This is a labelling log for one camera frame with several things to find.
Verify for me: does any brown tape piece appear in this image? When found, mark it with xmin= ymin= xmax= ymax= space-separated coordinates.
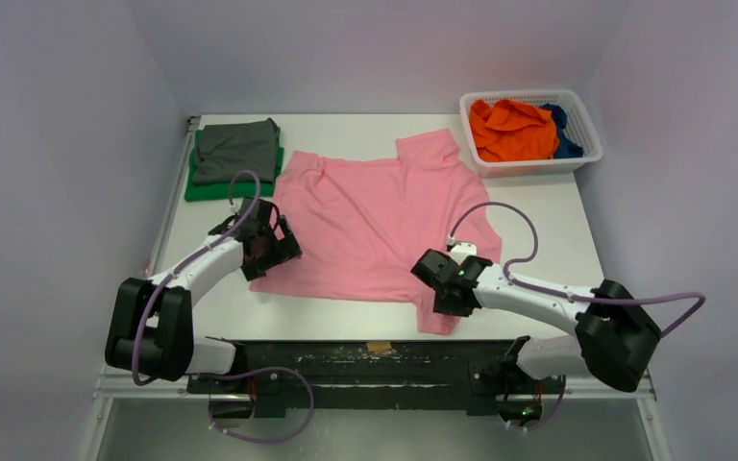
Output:
xmin=366 ymin=341 xmax=393 ymax=355

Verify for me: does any blue t shirt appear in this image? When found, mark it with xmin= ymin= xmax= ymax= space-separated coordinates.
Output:
xmin=541 ymin=104 xmax=584 ymax=159

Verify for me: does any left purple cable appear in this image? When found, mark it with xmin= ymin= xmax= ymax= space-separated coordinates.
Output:
xmin=130 ymin=169 xmax=263 ymax=387

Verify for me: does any orange t shirt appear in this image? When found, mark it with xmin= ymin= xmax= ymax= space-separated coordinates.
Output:
xmin=468 ymin=99 xmax=560 ymax=162

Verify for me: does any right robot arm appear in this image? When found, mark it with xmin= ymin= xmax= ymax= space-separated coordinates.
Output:
xmin=411 ymin=250 xmax=662 ymax=393

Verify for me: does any aluminium frame rail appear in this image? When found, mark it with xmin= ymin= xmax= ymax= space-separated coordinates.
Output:
xmin=75 ymin=114 xmax=673 ymax=460

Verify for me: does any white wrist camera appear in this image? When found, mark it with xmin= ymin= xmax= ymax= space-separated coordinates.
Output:
xmin=447 ymin=236 xmax=478 ymax=264
xmin=229 ymin=197 xmax=250 ymax=216

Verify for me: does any folded green t shirt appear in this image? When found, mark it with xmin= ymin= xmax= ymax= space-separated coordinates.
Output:
xmin=184 ymin=130 xmax=285 ymax=203

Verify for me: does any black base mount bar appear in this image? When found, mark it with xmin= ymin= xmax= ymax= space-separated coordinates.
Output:
xmin=187 ymin=340 xmax=566 ymax=425

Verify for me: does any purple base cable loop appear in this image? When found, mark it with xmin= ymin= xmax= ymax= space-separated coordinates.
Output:
xmin=208 ymin=366 xmax=315 ymax=446

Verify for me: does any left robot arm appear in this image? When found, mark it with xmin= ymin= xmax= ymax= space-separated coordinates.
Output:
xmin=104 ymin=197 xmax=303 ymax=393

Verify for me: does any white plastic basket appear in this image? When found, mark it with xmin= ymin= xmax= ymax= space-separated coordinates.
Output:
xmin=459 ymin=89 xmax=603 ymax=178

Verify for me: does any pink t shirt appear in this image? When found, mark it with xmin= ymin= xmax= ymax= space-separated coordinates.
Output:
xmin=250 ymin=129 xmax=489 ymax=335

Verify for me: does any folded grey t shirt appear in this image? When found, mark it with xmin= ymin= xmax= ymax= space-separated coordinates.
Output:
xmin=192 ymin=118 xmax=281 ymax=185

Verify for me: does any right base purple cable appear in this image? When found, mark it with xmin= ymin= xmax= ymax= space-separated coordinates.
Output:
xmin=504 ymin=375 xmax=568 ymax=434

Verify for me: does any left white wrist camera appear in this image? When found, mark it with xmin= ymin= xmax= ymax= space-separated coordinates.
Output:
xmin=229 ymin=197 xmax=250 ymax=216

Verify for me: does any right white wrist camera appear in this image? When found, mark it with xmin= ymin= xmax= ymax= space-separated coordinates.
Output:
xmin=447 ymin=236 xmax=478 ymax=264

